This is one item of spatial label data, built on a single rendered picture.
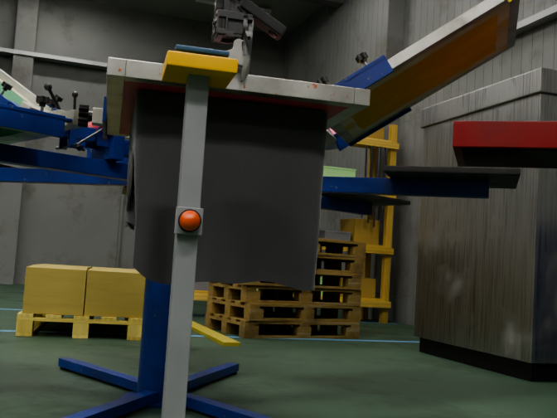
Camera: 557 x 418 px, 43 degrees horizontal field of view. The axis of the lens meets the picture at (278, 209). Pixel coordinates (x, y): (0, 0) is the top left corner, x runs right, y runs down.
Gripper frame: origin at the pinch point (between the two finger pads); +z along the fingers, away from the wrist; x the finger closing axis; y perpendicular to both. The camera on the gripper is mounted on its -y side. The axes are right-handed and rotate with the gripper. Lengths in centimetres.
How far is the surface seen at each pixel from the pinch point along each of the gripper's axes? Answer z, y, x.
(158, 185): 24.2, 16.1, -7.4
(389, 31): -242, -278, -623
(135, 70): 1.4, 23.3, 1.8
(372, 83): -24, -58, -75
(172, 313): 50, 14, 21
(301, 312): 77, -127, -394
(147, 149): 16.5, 19.1, -7.2
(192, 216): 32.5, 11.7, 25.1
